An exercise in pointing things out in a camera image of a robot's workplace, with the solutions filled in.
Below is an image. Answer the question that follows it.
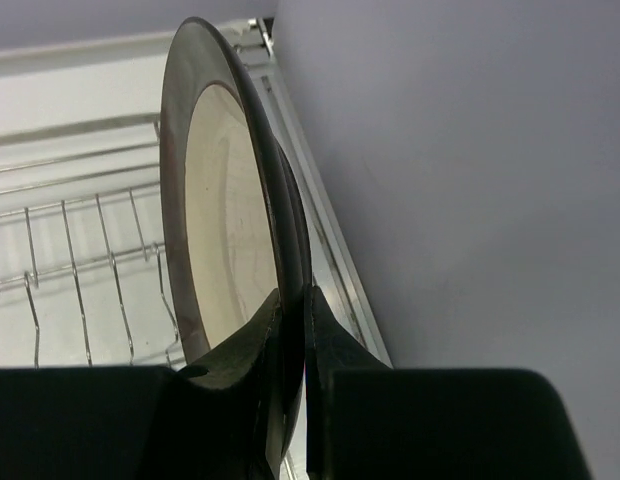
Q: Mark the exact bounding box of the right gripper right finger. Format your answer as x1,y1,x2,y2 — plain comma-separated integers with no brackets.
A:
303,284,394,480

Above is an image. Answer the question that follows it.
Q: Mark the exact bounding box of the metal wire dish rack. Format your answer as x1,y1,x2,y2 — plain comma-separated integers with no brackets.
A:
0,113,185,369

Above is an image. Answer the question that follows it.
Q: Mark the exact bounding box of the cream plate with grey rim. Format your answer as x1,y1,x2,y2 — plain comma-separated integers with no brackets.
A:
160,17,312,460

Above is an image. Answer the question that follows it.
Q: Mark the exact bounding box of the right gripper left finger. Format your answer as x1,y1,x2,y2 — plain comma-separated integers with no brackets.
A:
179,289,283,479

